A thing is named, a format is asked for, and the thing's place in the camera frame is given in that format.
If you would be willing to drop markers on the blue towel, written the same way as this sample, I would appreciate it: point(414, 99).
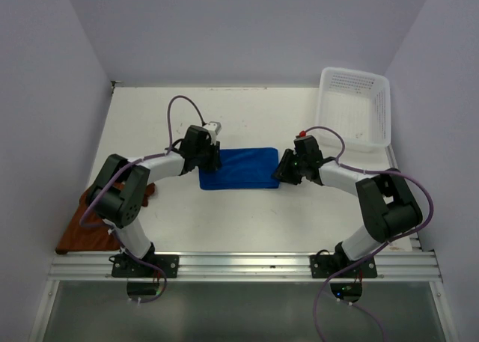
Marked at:
point(244, 168)

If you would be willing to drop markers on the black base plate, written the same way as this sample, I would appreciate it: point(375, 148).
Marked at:
point(124, 266)
point(325, 265)

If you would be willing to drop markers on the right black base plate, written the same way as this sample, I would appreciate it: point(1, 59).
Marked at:
point(325, 265)

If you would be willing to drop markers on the white plastic basket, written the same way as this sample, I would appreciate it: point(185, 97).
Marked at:
point(357, 105)

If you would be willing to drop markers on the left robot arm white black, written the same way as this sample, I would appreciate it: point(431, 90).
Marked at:
point(117, 192)

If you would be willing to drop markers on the aluminium mounting rail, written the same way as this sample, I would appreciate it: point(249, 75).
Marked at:
point(396, 266)

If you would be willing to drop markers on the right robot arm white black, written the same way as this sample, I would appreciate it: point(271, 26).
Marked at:
point(388, 207)

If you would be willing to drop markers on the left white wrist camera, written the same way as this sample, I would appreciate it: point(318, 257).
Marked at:
point(213, 127)

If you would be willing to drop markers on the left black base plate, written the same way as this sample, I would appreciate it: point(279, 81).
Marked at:
point(124, 266)

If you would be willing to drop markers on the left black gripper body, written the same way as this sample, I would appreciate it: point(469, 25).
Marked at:
point(203, 154)

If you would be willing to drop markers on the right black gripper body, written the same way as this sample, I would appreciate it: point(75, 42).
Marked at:
point(301, 164)

